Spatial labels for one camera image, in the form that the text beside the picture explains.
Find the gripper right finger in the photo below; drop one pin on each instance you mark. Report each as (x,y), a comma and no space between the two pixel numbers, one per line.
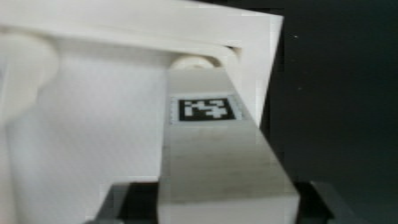
(322,207)

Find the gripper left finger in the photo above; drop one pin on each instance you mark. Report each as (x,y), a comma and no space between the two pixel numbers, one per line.
(129,206)

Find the white desk tabletop tray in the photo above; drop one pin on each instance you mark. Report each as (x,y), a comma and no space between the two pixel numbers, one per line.
(86,138)

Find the white desk leg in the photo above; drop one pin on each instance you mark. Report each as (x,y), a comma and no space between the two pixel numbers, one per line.
(29,67)
(225,185)

